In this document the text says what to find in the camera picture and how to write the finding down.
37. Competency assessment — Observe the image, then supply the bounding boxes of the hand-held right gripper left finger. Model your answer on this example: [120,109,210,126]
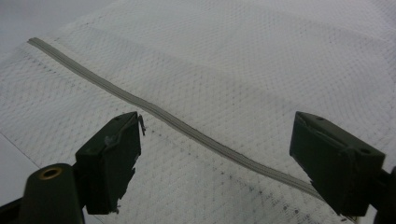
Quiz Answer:
[74,111,147,217]

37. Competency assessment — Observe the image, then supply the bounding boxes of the white mesh laundry bag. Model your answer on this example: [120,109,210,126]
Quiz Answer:
[0,0,396,224]

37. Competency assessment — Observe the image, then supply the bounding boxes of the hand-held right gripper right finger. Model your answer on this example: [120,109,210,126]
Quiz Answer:
[289,110,387,217]

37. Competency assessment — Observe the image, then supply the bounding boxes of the white table mat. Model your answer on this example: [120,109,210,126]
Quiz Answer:
[0,0,104,224]

